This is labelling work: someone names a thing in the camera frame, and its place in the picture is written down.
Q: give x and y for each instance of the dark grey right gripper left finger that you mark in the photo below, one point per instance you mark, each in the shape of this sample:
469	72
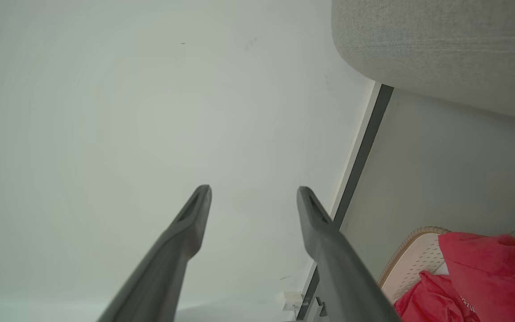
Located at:
168	264

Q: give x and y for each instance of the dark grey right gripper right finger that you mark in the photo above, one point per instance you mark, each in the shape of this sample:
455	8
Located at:
338	268

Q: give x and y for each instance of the red clothing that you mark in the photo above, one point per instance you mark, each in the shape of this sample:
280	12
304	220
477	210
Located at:
494	277

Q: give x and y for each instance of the beige perforated laundry basket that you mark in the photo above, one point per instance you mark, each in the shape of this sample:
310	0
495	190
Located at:
411	259

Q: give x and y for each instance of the dark grey baseboard strip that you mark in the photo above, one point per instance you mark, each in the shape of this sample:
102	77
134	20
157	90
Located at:
360	156

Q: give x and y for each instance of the grey fabric sofa cushion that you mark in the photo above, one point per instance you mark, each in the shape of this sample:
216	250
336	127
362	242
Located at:
441	44

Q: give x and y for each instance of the small grey bracket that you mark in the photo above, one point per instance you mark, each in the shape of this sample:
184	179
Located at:
321	308

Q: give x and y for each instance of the white wall socket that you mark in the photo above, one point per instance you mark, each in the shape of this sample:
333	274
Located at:
292	300

